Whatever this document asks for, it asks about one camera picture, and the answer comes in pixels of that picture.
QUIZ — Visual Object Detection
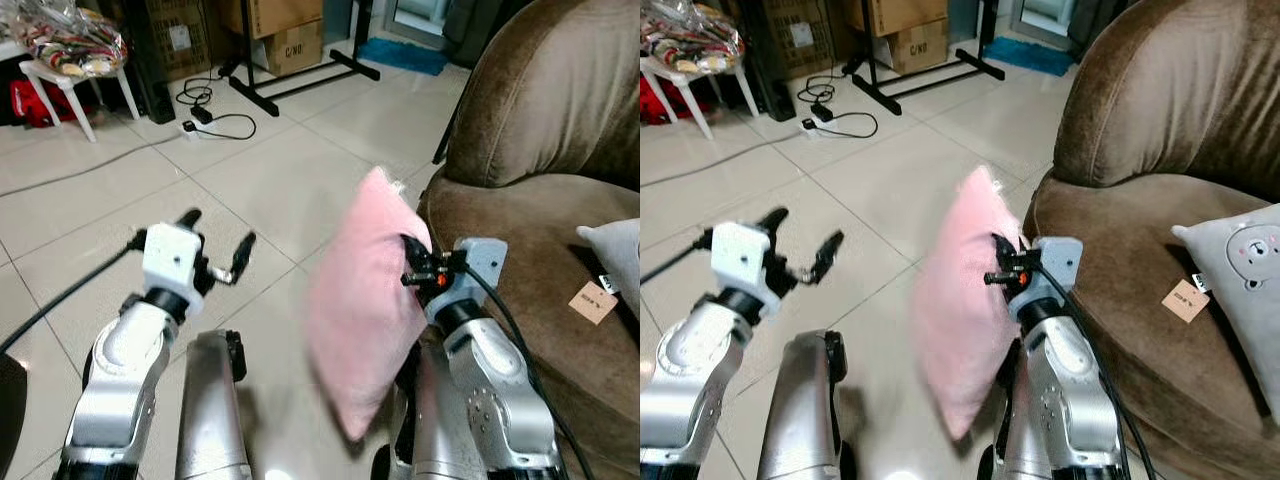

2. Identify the pink fluffy pillow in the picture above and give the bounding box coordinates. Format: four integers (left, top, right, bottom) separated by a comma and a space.
909, 164, 1033, 443
304, 166, 437, 443

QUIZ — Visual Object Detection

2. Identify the grey bear face pillow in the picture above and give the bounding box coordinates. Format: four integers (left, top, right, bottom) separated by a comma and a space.
576, 217, 641, 313
1171, 202, 1280, 423

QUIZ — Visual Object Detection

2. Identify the black metal floor stand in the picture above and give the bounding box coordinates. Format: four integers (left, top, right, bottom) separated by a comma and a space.
844, 0, 1007, 117
214, 0, 382, 119

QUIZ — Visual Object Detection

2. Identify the brown fabric sofa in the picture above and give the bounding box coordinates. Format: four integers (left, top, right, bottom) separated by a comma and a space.
1021, 0, 1280, 480
417, 0, 641, 480

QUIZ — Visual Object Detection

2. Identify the blue floor mat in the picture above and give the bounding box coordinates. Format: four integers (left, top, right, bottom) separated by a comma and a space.
984, 36, 1077, 79
357, 37, 450, 79

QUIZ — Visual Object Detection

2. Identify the silver left robot leg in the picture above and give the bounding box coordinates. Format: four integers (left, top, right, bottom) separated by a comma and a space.
174, 329, 253, 480
756, 329, 853, 480

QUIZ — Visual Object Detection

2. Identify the silver robot leg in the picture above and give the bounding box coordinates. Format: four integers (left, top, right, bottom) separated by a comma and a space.
756, 329, 853, 480
372, 338, 463, 480
174, 329, 253, 480
978, 340, 1033, 480

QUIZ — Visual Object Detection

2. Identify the silver right robot leg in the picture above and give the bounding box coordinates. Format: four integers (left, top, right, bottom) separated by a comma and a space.
372, 338, 463, 480
978, 340, 1033, 480

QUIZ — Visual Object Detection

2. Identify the brown paper tag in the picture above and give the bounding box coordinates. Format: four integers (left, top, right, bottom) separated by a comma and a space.
1161, 277, 1212, 325
567, 281, 620, 327

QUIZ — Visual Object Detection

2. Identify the white plastic stool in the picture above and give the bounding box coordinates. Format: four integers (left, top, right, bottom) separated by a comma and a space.
17, 58, 142, 143
640, 54, 760, 142

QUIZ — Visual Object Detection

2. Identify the red bag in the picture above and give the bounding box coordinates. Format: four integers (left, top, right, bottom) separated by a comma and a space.
640, 74, 693, 127
9, 77, 79, 130

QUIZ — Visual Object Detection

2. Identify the small printed cardboard box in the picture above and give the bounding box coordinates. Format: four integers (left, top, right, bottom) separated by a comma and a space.
261, 20, 325, 79
884, 18, 950, 77

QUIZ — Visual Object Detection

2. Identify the clear plastic bag of goods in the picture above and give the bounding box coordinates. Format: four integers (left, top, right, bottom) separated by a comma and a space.
0, 0, 130, 80
640, 0, 747, 77

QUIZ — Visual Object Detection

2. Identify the large plain cardboard box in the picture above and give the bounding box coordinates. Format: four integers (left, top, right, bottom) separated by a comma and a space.
217, 0, 324, 40
858, 0, 950, 39

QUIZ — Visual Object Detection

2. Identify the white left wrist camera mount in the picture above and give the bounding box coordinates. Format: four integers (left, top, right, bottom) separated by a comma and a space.
141, 223, 207, 295
711, 221, 777, 294

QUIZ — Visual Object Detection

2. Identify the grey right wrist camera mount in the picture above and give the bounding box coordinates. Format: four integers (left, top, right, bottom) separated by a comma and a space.
1022, 236, 1084, 323
453, 237, 509, 303

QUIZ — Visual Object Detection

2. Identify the grey floor cable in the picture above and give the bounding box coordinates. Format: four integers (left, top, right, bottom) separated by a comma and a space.
0, 134, 187, 198
640, 132, 807, 188

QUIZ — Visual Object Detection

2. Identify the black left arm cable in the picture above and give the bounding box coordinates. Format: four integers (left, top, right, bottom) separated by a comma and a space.
640, 228, 715, 285
0, 230, 147, 353

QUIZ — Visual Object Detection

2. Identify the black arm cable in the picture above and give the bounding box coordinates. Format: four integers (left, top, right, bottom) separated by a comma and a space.
640, 228, 715, 285
1036, 262, 1161, 480
462, 264, 593, 480
0, 230, 147, 353

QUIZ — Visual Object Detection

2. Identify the black power adapter with cable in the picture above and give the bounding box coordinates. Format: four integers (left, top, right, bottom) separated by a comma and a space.
799, 74, 881, 140
174, 78, 258, 142

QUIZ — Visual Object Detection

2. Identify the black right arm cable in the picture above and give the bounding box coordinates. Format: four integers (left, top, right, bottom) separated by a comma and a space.
462, 264, 593, 480
1036, 262, 1161, 480

